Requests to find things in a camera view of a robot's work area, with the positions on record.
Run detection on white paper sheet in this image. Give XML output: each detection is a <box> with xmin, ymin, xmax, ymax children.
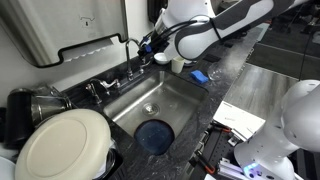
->
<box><xmin>212</xmin><ymin>100</ymin><xmax>267</xmax><ymax>140</ymax></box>

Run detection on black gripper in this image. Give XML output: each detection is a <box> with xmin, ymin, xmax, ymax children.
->
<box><xmin>136</xmin><ymin>29</ymin><xmax>170</xmax><ymax>65</ymax></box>

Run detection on black cylindrical container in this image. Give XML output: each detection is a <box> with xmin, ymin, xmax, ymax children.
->
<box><xmin>3</xmin><ymin>87</ymin><xmax>35</xmax><ymax>149</ymax></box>

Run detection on small white bowl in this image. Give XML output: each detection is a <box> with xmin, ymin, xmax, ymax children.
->
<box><xmin>153</xmin><ymin>52</ymin><xmax>171</xmax><ymax>66</ymax></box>

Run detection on white paper towel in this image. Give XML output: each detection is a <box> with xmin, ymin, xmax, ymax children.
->
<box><xmin>61</xmin><ymin>37</ymin><xmax>115</xmax><ymax>64</ymax></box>

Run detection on steel paper towel dispenser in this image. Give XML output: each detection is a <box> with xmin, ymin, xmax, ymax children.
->
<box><xmin>0</xmin><ymin>0</ymin><xmax>130</xmax><ymax>70</ymax></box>

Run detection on chrome side sprayer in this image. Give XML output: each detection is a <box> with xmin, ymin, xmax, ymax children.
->
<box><xmin>85</xmin><ymin>82</ymin><xmax>103</xmax><ymax>106</ymax></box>

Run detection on chrome lever faucet handle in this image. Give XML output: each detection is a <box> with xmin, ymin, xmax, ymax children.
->
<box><xmin>98</xmin><ymin>78</ymin><xmax>122</xmax><ymax>96</ymax></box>
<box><xmin>138</xmin><ymin>61</ymin><xmax>154</xmax><ymax>75</ymax></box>

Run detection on black flat pad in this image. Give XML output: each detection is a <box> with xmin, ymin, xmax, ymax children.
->
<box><xmin>202</xmin><ymin>52</ymin><xmax>222</xmax><ymax>64</ymax></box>

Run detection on large cream plate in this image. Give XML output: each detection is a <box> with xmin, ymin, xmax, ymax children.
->
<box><xmin>14</xmin><ymin>108</ymin><xmax>112</xmax><ymax>180</ymax></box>

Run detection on black wall soap dispenser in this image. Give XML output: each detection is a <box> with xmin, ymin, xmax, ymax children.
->
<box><xmin>147</xmin><ymin>0</ymin><xmax>169</xmax><ymax>25</ymax></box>

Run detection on cream ceramic cup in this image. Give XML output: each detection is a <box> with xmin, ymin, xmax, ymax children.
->
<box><xmin>171</xmin><ymin>55</ymin><xmax>186</xmax><ymax>75</ymax></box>

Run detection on black perforated mounting board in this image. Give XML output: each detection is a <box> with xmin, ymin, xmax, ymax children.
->
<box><xmin>198</xmin><ymin>125</ymin><xmax>236</xmax><ymax>169</ymax></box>

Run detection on blue sponge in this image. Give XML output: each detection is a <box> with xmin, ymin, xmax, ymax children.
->
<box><xmin>189</xmin><ymin>69</ymin><xmax>210</xmax><ymax>85</ymax></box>

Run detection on white plate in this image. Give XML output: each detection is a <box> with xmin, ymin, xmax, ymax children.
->
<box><xmin>0</xmin><ymin>155</ymin><xmax>17</xmax><ymax>180</ymax></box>

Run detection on orange black clamp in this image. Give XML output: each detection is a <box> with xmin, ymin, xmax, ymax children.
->
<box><xmin>210</xmin><ymin>120</ymin><xmax>232</xmax><ymax>135</ymax></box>
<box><xmin>193</xmin><ymin>149</ymin><xmax>218</xmax><ymax>176</ymax></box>

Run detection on round metal sink drain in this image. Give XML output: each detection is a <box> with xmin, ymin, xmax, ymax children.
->
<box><xmin>142</xmin><ymin>102</ymin><xmax>161</xmax><ymax>117</ymax></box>

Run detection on clear drinking glass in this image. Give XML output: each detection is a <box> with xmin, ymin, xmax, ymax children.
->
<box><xmin>206</xmin><ymin>61</ymin><xmax>225</xmax><ymax>82</ymax></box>

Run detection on chrome gooseneck faucet spout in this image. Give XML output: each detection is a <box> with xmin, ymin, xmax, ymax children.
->
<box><xmin>124</xmin><ymin>38</ymin><xmax>143</xmax><ymax>82</ymax></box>

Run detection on stainless steel sink basin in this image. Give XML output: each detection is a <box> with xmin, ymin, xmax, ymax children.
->
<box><xmin>102</xmin><ymin>70</ymin><xmax>210</xmax><ymax>157</ymax></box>

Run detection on black cable bundle on arm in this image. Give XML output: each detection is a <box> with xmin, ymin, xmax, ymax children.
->
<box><xmin>143</xmin><ymin>18</ymin><xmax>224</xmax><ymax>51</ymax></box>

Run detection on aluminium extrusion rails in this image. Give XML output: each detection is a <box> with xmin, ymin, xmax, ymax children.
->
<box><xmin>217</xmin><ymin>158</ymin><xmax>249</xmax><ymax>180</ymax></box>

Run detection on dark blue plate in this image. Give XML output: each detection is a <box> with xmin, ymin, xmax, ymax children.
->
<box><xmin>133</xmin><ymin>119</ymin><xmax>176</xmax><ymax>157</ymax></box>

